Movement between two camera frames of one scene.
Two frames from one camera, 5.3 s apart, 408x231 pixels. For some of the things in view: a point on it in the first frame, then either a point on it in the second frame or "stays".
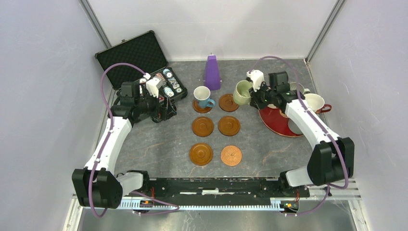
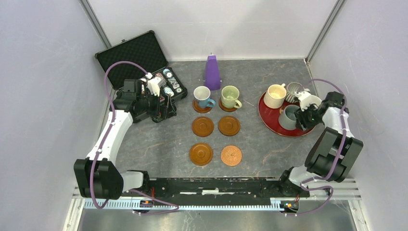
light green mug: x=241 y=95 -> x=229 y=96
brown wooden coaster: x=197 y=109 stays
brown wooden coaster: x=202 y=126 stays
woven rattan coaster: x=231 y=155 stays
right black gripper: x=255 y=101 -> x=301 y=121
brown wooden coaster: x=229 y=125 stays
